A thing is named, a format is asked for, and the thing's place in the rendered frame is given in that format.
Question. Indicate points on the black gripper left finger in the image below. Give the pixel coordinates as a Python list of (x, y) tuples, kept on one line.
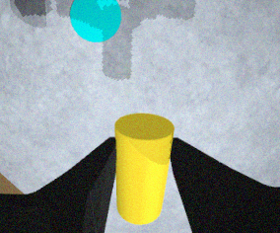
[(76, 202)]

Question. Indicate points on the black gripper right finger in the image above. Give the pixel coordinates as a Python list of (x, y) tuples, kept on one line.
[(218, 199)]

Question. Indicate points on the cyan circle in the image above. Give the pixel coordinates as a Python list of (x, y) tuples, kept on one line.
[(95, 20)]

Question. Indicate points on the yellow cylinder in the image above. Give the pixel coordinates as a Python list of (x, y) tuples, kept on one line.
[(143, 154)]

